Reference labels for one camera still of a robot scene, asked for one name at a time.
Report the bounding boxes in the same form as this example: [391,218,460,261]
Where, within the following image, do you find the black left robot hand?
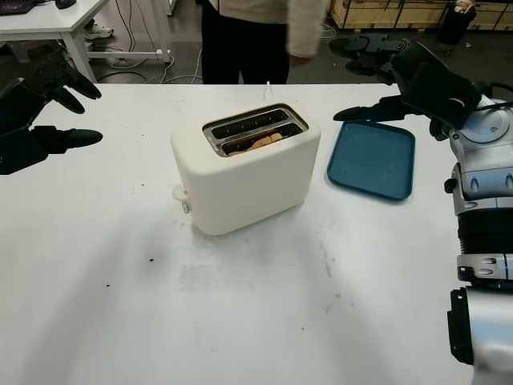
[0,51,103,156]

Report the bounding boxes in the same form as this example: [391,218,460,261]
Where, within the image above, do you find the person left hand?
[289,52,316,69]

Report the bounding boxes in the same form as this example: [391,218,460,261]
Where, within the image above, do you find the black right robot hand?
[328,34,456,141]

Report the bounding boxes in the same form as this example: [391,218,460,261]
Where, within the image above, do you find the person in black trousers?
[200,0,292,85]

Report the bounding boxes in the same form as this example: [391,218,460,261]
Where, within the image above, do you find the toast slice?
[230,134,284,156]

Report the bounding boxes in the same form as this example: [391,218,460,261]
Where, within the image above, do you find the cream two-slot toaster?
[171,103,322,237]

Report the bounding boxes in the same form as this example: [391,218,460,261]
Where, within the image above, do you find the black waste bin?
[438,2,470,45]

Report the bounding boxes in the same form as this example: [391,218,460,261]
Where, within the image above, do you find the wooden shipping crate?
[328,0,513,31]

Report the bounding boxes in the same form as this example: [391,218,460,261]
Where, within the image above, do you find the white office desk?
[0,0,172,83]

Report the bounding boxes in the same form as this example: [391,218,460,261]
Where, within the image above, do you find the dark laptop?
[0,0,37,16]

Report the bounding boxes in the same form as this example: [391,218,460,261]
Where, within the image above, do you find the white sneaker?
[83,22,115,40]

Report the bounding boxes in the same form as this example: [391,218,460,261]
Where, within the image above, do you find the blue plastic tray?
[326,121,417,201]

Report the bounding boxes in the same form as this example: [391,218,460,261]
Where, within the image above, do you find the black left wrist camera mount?
[0,124,51,176]

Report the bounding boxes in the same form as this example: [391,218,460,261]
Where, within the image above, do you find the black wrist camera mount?
[412,63,482,128]
[0,124,51,176]

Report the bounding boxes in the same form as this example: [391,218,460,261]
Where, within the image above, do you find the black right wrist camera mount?
[412,63,482,128]

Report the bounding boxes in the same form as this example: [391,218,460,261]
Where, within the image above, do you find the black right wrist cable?
[479,82,513,111]

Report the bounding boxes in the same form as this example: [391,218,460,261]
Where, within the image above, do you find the white floor cable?
[142,39,205,84]

